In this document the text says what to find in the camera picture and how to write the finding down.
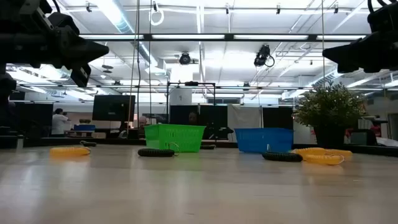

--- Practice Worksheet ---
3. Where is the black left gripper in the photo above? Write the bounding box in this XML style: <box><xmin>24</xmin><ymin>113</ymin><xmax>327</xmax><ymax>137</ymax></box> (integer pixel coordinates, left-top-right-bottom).
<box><xmin>39</xmin><ymin>7</ymin><xmax>109</xmax><ymax>88</ymax></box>

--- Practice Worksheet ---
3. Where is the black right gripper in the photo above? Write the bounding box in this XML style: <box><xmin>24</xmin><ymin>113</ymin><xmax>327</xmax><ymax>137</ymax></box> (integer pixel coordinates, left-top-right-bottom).
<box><xmin>322</xmin><ymin>0</ymin><xmax>398</xmax><ymax>74</ymax></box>

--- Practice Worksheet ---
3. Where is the yellow spring keychain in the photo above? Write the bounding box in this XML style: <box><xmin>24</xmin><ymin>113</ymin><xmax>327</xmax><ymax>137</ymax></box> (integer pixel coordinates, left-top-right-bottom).
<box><xmin>292</xmin><ymin>147</ymin><xmax>328</xmax><ymax>156</ymax></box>
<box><xmin>303</xmin><ymin>154</ymin><xmax>345</xmax><ymax>166</ymax></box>
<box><xmin>323</xmin><ymin>149</ymin><xmax>353</xmax><ymax>158</ymax></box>
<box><xmin>49</xmin><ymin>146</ymin><xmax>91</xmax><ymax>157</ymax></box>

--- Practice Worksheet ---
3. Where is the black computer monitor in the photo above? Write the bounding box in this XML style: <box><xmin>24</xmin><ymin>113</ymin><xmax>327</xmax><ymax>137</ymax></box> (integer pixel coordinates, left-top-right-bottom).
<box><xmin>92</xmin><ymin>95</ymin><xmax>136</xmax><ymax>123</ymax></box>

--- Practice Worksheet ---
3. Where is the green potted plant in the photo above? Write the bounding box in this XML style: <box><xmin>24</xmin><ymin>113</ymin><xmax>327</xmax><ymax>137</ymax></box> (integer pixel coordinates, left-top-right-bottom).
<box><xmin>294</xmin><ymin>82</ymin><xmax>366</xmax><ymax>149</ymax></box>

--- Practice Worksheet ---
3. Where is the blue storage bin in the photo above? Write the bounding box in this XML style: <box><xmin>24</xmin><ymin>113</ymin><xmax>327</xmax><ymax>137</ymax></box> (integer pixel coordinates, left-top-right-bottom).
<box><xmin>73</xmin><ymin>124</ymin><xmax>96</xmax><ymax>132</ymax></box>

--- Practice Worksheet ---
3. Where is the black partition panel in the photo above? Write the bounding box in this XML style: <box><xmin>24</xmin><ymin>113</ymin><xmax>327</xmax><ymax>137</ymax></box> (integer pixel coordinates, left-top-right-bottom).
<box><xmin>262</xmin><ymin>106</ymin><xmax>294</xmax><ymax>130</ymax></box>
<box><xmin>15</xmin><ymin>102</ymin><xmax>54</xmax><ymax>138</ymax></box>
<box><xmin>169</xmin><ymin>105</ymin><xmax>229</xmax><ymax>139</ymax></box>

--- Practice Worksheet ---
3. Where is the white sign box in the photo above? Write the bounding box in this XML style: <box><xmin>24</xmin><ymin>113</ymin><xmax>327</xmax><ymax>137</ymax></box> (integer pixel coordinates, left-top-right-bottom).
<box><xmin>169</xmin><ymin>88</ymin><xmax>193</xmax><ymax>106</ymax></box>

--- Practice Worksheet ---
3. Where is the black beam with light strips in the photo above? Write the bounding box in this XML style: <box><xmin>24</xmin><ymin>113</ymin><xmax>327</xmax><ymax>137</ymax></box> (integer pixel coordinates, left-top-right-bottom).
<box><xmin>79</xmin><ymin>33</ymin><xmax>368</xmax><ymax>43</ymax></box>

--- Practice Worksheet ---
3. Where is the green plastic basket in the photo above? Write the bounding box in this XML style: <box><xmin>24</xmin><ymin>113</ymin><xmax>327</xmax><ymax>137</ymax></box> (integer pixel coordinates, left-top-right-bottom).
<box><xmin>144</xmin><ymin>124</ymin><xmax>206</xmax><ymax>154</ymax></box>

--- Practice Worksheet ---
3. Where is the blue plastic basket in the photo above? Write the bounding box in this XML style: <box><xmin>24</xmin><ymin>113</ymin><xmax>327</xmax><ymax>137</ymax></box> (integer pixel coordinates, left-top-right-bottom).
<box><xmin>234</xmin><ymin>128</ymin><xmax>294</xmax><ymax>154</ymax></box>

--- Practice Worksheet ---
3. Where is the white hanging cloth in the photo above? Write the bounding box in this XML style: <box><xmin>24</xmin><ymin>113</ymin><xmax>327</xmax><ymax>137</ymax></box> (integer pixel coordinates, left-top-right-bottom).
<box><xmin>227</xmin><ymin>104</ymin><xmax>263</xmax><ymax>129</ymax></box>

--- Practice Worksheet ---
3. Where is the thin hanging cable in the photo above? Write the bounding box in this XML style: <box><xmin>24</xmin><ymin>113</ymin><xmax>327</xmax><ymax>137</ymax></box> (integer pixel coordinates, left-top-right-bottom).
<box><xmin>321</xmin><ymin>0</ymin><xmax>326</xmax><ymax>88</ymax></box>

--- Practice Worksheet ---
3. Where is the silver ventilation duct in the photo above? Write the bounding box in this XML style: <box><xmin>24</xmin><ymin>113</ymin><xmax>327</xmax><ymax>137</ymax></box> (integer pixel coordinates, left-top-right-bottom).
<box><xmin>6</xmin><ymin>63</ymin><xmax>75</xmax><ymax>94</ymax></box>
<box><xmin>312</xmin><ymin>70</ymin><xmax>343</xmax><ymax>88</ymax></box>

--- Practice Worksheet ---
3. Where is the black hanging cable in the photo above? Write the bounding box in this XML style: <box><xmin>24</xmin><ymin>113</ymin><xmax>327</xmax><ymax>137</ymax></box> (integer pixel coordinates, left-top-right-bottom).
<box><xmin>148</xmin><ymin>0</ymin><xmax>154</xmax><ymax>125</ymax></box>
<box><xmin>136</xmin><ymin>0</ymin><xmax>142</xmax><ymax>128</ymax></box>

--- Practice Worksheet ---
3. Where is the white cable loop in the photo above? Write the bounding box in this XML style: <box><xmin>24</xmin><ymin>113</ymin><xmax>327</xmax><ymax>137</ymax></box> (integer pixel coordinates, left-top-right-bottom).
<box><xmin>149</xmin><ymin>1</ymin><xmax>165</xmax><ymax>27</ymax></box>

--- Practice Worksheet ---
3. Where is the black ceiling camera with cable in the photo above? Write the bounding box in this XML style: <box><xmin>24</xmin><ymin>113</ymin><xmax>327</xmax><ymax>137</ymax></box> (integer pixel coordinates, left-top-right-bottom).
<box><xmin>253</xmin><ymin>44</ymin><xmax>276</xmax><ymax>68</ymax></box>

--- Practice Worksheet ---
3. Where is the black metal frame stand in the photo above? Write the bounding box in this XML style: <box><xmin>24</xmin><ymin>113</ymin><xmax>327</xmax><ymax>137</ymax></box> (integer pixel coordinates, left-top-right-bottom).
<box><xmin>166</xmin><ymin>81</ymin><xmax>217</xmax><ymax>144</ymax></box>

